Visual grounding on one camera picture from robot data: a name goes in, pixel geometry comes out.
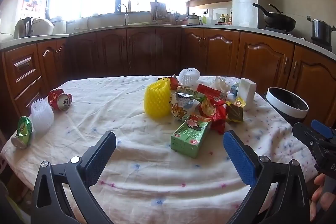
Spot white rectangular box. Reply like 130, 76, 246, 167
237, 78, 257, 110

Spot green drink carton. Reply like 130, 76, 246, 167
171, 114, 213, 159

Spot wooden kitchen base cabinets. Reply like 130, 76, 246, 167
0, 25, 336, 130

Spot dark steel cooking pot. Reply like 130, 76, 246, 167
307, 15, 336, 45

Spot gold green snack wrapper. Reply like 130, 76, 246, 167
226, 97, 246, 123

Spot white tissue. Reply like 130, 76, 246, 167
210, 76, 231, 93

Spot person's right hand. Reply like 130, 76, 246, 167
310, 173, 336, 222

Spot crushed red drink can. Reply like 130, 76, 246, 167
48, 88, 72, 111

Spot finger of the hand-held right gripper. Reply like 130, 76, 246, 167
311, 120, 336, 140
292, 122, 319, 152

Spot white dotted tablecloth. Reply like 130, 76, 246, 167
1, 75, 319, 224

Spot kitchen faucet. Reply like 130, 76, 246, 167
117, 4, 129, 25

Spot small red silver wrapper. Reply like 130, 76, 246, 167
168, 73, 181, 90

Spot crushed green drink can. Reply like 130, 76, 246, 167
10, 116, 33, 149

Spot electric kettle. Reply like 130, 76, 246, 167
14, 17, 33, 39

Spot white rice cooker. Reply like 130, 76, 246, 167
31, 18, 54, 35

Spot black wok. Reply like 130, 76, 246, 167
252, 3, 297, 32

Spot black white-rimmed trash bin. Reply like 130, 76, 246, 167
266, 87, 309, 125

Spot yellow foam fruit net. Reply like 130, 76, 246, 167
144, 77, 172, 117

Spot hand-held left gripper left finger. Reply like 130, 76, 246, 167
31, 131, 117, 224

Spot crumpled beige green packet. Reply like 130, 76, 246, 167
176, 86, 197, 96

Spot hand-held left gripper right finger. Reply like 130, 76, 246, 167
223, 130, 311, 224

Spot white foam fruit net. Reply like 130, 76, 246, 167
31, 98, 54, 134
179, 68, 200, 89

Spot red snack wrapper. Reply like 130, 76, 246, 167
197, 97, 228, 134

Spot small white electric pot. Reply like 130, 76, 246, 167
187, 13, 201, 25

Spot group of seasoning bottles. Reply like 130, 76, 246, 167
218, 13, 233, 25

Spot dog print snack packet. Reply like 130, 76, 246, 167
168, 94, 188, 121

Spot red white carton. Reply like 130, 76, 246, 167
196, 84, 228, 101

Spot gas stove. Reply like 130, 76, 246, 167
265, 26, 336, 51

